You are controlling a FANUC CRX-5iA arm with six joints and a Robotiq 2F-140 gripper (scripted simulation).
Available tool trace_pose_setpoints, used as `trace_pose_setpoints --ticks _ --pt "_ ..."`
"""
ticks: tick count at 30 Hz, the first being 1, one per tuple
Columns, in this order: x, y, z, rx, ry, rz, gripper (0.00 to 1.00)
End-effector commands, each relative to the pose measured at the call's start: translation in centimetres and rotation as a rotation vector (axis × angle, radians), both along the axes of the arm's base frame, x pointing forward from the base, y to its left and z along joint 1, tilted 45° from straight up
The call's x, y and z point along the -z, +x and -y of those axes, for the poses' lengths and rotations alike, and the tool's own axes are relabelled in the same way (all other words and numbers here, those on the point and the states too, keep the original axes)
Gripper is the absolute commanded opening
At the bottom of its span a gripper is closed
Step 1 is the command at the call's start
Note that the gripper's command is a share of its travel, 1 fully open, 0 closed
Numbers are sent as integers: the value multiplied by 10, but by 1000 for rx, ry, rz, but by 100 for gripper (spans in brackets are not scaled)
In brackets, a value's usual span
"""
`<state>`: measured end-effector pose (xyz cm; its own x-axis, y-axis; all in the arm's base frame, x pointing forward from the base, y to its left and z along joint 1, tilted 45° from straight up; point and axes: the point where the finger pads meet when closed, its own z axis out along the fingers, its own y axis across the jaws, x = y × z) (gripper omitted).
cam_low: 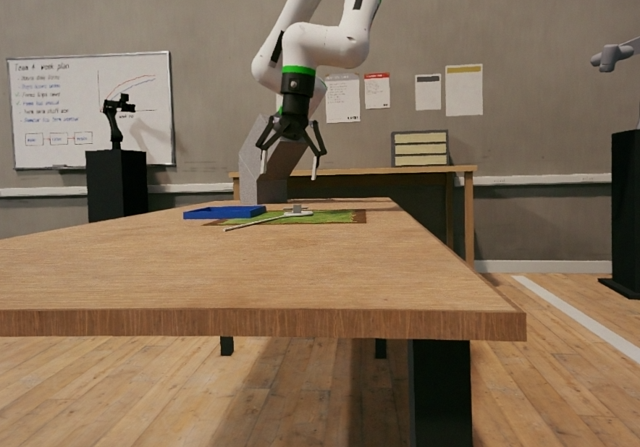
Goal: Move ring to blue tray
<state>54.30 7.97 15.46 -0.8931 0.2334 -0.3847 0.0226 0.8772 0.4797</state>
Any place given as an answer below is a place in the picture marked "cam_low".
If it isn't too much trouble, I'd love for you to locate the blue tray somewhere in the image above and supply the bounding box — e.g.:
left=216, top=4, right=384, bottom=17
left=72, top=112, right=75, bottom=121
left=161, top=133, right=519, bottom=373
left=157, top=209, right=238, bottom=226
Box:
left=183, top=205, right=266, bottom=220

